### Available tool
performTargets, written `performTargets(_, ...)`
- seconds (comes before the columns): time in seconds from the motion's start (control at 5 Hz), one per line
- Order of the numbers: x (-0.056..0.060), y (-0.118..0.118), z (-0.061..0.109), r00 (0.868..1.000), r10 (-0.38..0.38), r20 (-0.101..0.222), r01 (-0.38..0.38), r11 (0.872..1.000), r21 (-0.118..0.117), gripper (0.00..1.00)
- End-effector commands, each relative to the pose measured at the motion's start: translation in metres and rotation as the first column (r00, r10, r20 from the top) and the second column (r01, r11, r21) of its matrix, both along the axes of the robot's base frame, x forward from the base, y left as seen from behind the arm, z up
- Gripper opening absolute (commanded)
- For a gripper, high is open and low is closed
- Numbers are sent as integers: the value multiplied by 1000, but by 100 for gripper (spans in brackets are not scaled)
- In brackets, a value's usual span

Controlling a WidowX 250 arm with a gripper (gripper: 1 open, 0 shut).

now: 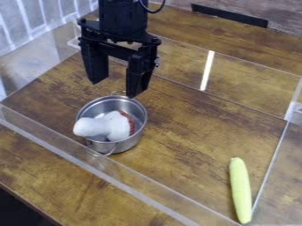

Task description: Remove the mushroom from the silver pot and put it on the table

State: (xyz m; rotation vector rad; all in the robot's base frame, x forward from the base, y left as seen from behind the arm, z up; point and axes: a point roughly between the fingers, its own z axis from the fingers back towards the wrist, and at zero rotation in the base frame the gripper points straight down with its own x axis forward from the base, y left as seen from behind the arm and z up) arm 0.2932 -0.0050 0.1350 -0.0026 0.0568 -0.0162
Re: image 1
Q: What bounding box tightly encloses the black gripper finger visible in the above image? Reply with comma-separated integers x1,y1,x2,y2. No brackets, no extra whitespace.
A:
81,41,109,85
126,54,158,98

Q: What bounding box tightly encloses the white red plush mushroom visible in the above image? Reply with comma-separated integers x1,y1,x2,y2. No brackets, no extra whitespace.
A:
74,110,135,141

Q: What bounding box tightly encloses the pale green toy cucumber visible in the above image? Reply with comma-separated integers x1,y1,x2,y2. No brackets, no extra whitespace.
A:
229,157,253,224

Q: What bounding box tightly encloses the black cable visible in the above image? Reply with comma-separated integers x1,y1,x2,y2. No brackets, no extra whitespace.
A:
138,0,168,14

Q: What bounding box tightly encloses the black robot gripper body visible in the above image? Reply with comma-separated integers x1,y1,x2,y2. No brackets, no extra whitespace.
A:
78,0,162,59

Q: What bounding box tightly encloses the black bar on table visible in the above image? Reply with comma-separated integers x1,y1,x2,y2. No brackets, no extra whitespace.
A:
192,4,269,28

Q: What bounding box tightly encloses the silver metal pot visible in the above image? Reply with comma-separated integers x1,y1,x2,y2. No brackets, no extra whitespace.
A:
74,91,147,155

